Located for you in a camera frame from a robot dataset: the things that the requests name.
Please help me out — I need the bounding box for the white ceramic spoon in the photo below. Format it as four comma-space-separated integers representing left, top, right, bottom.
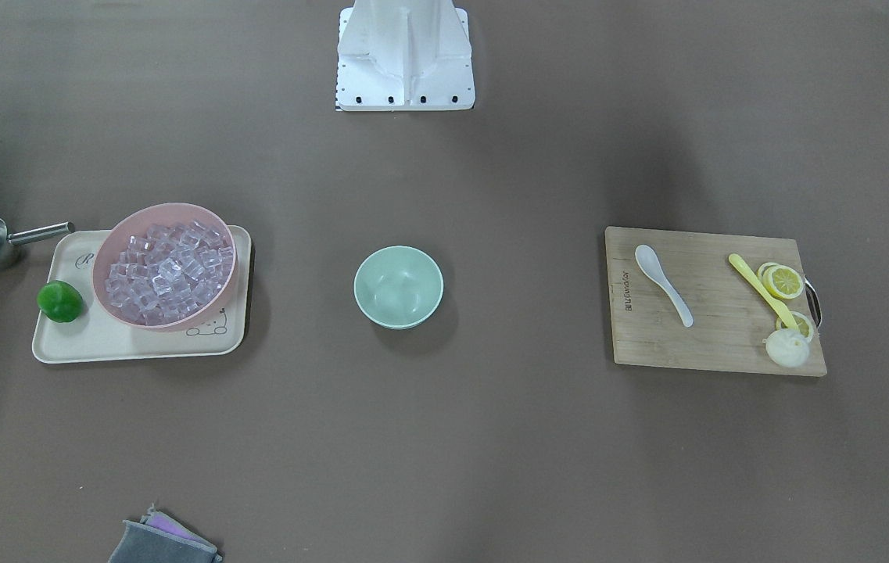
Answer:
634, 245, 694, 328

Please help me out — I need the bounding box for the pink bowl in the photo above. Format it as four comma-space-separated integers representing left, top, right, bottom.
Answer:
91, 203, 240, 332

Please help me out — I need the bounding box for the grey folded cloth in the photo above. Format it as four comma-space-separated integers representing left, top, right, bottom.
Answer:
108, 521, 224, 562

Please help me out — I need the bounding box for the lemon end piece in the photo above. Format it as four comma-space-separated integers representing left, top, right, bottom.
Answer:
763, 328, 810, 368

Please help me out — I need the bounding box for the wooden cutting board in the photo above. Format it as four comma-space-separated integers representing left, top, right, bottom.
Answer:
604, 227, 827, 378

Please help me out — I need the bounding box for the purple cloth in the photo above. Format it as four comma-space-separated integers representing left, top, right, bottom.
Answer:
140, 506, 218, 551

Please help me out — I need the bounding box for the yellow plastic knife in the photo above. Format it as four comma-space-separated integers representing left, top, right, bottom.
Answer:
727, 253, 798, 329

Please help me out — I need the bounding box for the mint green bowl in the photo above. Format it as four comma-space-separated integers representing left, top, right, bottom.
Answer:
353, 246, 445, 329

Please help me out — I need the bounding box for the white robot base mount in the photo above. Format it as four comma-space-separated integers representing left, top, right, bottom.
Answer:
335, 1, 476, 112

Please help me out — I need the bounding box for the pile of clear ice cubes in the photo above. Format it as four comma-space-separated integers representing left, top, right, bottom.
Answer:
101, 220, 237, 327

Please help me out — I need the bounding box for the lower lemon slice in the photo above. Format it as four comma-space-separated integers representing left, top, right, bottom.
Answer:
790, 310, 817, 342

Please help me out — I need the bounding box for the beige rectangular tray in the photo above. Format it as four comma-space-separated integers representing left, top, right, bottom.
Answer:
30, 225, 253, 364

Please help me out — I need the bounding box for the green lime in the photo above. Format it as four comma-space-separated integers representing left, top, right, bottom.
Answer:
36, 279, 84, 323

